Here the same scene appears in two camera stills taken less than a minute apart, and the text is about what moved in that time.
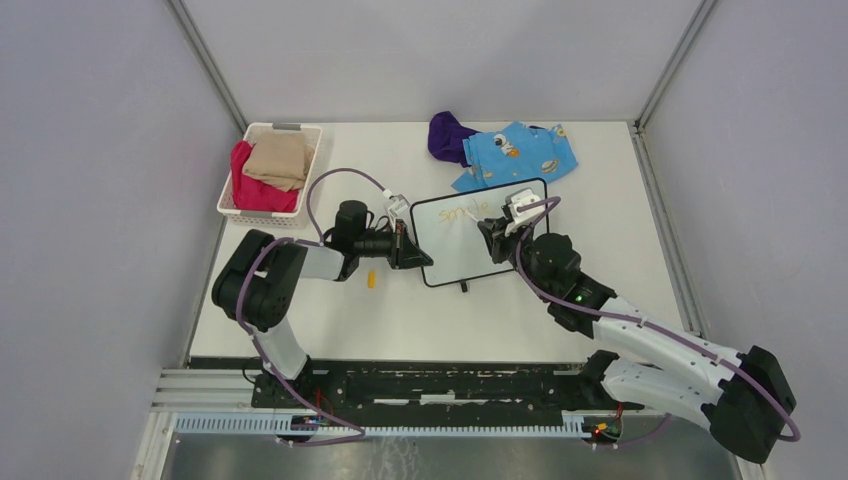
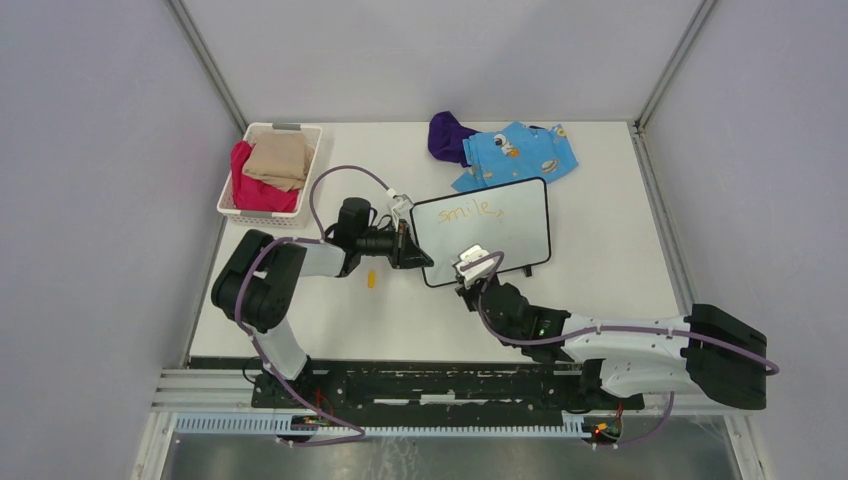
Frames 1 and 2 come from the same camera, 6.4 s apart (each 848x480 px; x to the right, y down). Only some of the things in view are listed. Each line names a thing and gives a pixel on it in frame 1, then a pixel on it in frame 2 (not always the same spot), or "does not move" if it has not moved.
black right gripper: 496,240 to 467,293
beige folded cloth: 281,160 does not move
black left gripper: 404,253 does not move
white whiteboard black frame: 446,229 does not move
